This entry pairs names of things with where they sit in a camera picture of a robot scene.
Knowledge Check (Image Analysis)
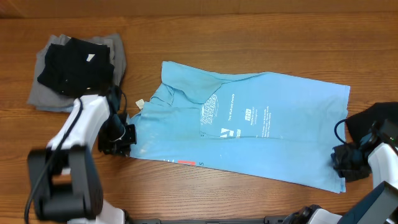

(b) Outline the light blue printed t-shirt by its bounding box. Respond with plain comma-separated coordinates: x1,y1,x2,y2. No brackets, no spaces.
130,62,350,193

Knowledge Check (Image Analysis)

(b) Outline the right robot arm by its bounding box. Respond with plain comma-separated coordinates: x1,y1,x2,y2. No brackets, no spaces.
282,119,397,224

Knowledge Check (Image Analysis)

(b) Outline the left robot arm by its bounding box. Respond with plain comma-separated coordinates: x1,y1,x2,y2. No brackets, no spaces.
24,93,136,224

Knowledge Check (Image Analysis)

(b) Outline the black garment at right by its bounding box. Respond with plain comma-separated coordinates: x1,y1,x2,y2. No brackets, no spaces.
345,102,397,145

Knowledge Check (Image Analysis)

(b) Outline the black folded shirt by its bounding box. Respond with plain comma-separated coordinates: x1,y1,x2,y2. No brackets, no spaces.
37,37,114,98

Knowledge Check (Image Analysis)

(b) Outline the grey folded garment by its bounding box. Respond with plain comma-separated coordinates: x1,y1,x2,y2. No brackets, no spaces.
27,34,127,113

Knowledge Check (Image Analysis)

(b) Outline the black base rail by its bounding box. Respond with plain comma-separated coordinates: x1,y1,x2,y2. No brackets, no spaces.
127,215,286,224

